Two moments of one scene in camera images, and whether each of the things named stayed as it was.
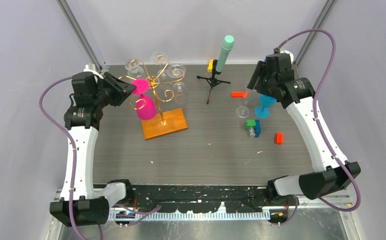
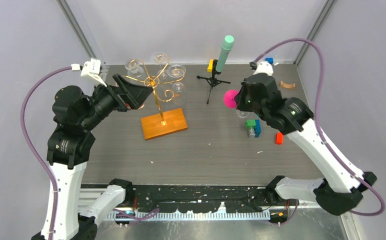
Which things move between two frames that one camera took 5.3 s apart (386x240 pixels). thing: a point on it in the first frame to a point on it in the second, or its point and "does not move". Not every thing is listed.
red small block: x=279 y=138 does not move
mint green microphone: x=227 y=44 does not move
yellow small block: x=209 y=69 does not move
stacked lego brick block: x=254 y=126 does not move
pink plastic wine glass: x=146 y=107 to x=229 y=98
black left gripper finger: x=117 y=97 to x=134 y=96
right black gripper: x=257 y=73 to x=239 y=99
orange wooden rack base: x=175 y=122 does not move
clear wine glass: x=134 y=70 does not move
